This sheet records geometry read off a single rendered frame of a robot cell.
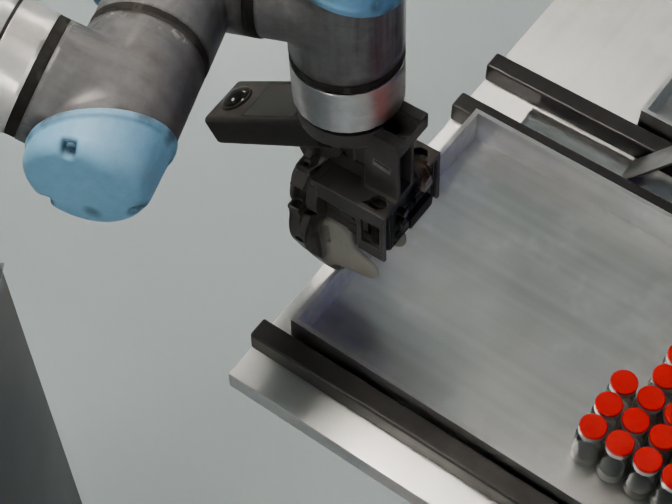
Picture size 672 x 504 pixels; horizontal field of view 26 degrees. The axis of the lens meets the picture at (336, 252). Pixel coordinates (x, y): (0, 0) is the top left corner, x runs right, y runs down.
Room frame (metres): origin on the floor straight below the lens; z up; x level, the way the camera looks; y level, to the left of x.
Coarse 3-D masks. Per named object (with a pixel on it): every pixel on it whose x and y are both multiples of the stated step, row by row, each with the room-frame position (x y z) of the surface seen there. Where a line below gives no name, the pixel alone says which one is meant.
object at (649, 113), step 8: (664, 80) 0.83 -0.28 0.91; (664, 88) 0.82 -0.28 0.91; (656, 96) 0.81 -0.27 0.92; (664, 96) 0.82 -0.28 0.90; (648, 104) 0.80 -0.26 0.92; (656, 104) 0.81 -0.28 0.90; (664, 104) 0.83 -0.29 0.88; (648, 112) 0.79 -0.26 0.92; (656, 112) 0.82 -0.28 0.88; (664, 112) 0.82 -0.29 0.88; (640, 120) 0.79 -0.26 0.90; (648, 120) 0.79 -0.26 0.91; (656, 120) 0.78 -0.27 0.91; (664, 120) 0.78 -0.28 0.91; (648, 128) 0.79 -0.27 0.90; (656, 128) 0.78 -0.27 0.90; (664, 128) 0.78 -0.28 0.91; (664, 136) 0.78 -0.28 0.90
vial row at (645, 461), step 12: (660, 420) 0.50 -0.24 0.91; (660, 432) 0.48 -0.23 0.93; (648, 444) 0.48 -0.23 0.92; (660, 444) 0.47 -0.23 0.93; (636, 456) 0.46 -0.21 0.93; (648, 456) 0.46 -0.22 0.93; (660, 456) 0.46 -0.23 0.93; (636, 468) 0.46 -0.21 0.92; (648, 468) 0.45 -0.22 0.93; (660, 468) 0.47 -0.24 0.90; (624, 480) 0.46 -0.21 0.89; (636, 480) 0.45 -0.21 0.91; (648, 480) 0.45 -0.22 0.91; (636, 492) 0.45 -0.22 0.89; (648, 492) 0.45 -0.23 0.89
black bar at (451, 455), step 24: (264, 336) 0.58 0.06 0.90; (288, 336) 0.58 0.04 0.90; (288, 360) 0.56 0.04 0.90; (312, 360) 0.56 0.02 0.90; (312, 384) 0.55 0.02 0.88; (336, 384) 0.54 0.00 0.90; (360, 384) 0.54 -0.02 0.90; (360, 408) 0.52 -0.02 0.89; (384, 408) 0.52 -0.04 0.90; (408, 432) 0.50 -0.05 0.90; (432, 432) 0.50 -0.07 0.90; (432, 456) 0.48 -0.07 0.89; (456, 456) 0.48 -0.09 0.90; (480, 456) 0.48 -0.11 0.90; (480, 480) 0.46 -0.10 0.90; (504, 480) 0.46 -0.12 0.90
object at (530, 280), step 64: (512, 128) 0.77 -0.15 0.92; (448, 192) 0.73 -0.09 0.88; (512, 192) 0.73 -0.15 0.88; (576, 192) 0.73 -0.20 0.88; (448, 256) 0.67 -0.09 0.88; (512, 256) 0.67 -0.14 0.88; (576, 256) 0.67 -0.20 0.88; (640, 256) 0.67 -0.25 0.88; (320, 320) 0.60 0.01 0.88; (384, 320) 0.60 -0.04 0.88; (448, 320) 0.60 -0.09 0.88; (512, 320) 0.60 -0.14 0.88; (576, 320) 0.60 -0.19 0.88; (640, 320) 0.60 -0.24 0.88; (384, 384) 0.53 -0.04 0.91; (448, 384) 0.55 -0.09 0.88; (512, 384) 0.55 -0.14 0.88; (576, 384) 0.55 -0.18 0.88; (640, 384) 0.55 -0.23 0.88; (512, 448) 0.49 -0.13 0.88
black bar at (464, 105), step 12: (468, 96) 0.82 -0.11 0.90; (456, 108) 0.81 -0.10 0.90; (468, 108) 0.81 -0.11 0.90; (480, 108) 0.81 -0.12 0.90; (492, 108) 0.81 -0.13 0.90; (456, 120) 0.81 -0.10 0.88; (504, 120) 0.79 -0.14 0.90; (528, 132) 0.78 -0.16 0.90; (552, 144) 0.77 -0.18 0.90; (576, 156) 0.75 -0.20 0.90; (588, 168) 0.74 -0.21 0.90; (600, 168) 0.74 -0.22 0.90; (612, 180) 0.73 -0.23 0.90; (624, 180) 0.73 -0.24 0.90; (636, 192) 0.72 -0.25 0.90; (648, 192) 0.72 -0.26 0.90; (660, 204) 0.70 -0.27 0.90
